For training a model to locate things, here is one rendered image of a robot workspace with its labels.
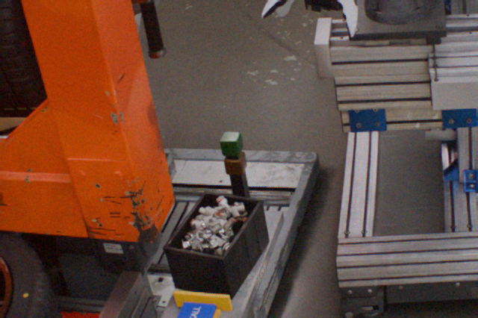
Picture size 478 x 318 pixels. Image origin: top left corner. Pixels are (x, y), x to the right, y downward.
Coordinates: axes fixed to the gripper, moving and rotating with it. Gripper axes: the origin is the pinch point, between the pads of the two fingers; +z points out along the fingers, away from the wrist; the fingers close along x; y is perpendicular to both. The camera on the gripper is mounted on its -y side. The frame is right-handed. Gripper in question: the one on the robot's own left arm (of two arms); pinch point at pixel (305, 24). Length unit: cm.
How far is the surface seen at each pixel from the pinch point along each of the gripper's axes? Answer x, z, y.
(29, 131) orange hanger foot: 62, 10, 41
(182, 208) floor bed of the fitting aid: 60, -25, 135
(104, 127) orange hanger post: 43, 8, 35
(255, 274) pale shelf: 12, 16, 67
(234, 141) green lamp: 24, -7, 55
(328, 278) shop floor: 9, -12, 127
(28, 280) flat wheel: 57, 36, 61
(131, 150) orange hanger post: 38, 8, 41
